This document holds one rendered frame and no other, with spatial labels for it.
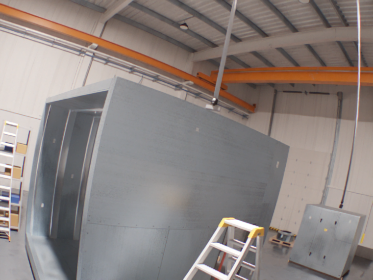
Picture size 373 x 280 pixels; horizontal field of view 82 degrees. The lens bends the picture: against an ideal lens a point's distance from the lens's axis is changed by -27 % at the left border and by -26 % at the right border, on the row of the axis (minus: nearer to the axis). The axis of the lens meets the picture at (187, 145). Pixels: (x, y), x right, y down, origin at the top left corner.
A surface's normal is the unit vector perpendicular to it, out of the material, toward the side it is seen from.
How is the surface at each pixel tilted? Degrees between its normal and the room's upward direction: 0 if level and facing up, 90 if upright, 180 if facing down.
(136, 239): 90
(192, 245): 90
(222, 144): 90
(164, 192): 90
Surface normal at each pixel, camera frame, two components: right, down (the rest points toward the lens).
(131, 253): 0.63, 0.12
